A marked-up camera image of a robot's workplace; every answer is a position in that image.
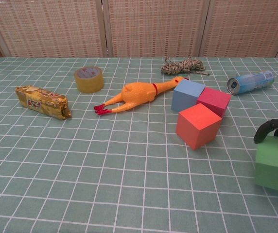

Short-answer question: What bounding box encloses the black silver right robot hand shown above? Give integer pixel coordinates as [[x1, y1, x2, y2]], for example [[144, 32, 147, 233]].
[[253, 117, 278, 144]]

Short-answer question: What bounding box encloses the green cube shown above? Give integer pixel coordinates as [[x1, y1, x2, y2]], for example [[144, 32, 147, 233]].
[[254, 135, 278, 195]]

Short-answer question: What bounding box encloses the magenta cube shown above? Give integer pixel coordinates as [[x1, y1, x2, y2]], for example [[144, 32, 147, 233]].
[[197, 87, 232, 119]]

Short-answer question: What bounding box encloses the red cube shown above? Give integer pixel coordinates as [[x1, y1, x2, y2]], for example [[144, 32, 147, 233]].
[[175, 102, 223, 150]]

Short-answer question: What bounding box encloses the blue cube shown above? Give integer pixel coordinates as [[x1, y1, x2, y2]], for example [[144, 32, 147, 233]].
[[171, 80, 206, 113]]

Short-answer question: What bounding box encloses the blue drink can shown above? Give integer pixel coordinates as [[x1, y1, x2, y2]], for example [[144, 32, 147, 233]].
[[226, 70, 275, 96]]

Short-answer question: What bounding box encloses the woven folding screen panel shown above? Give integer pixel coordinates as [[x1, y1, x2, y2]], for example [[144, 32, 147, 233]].
[[0, 0, 107, 58], [199, 0, 278, 58], [102, 0, 211, 58]]

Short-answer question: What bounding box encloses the yellow rubber chicken toy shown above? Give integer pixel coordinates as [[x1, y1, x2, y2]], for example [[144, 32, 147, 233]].
[[93, 75, 190, 116]]

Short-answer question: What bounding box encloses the green checkered tablecloth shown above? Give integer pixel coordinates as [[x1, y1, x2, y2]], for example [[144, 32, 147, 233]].
[[0, 57, 278, 233]]

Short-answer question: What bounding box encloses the yellowish packing tape roll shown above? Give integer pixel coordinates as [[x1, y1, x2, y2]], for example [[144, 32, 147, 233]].
[[74, 66, 105, 94]]

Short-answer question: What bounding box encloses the golden biscuit packet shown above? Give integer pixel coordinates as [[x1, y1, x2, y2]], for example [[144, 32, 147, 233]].
[[15, 85, 72, 121]]

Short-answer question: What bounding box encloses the black white rope bundle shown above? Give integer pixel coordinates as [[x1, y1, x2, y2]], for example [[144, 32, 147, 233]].
[[160, 56, 210, 76]]

